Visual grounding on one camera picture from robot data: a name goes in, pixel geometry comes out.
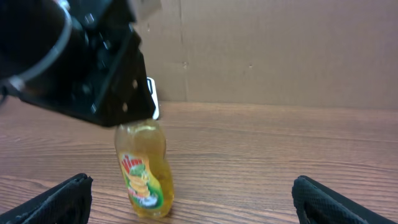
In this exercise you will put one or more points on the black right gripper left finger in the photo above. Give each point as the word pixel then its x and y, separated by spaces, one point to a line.
pixel 65 203

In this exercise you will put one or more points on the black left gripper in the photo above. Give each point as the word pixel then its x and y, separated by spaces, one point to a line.
pixel 80 58

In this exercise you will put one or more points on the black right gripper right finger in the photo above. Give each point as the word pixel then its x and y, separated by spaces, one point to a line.
pixel 318 204

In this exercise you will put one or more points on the yellow dish soap bottle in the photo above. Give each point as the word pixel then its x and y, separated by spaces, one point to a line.
pixel 141 152

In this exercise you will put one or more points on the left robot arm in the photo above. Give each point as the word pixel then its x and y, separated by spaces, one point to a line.
pixel 80 58

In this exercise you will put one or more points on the white barcode scanner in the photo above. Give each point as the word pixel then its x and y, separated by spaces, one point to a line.
pixel 153 92

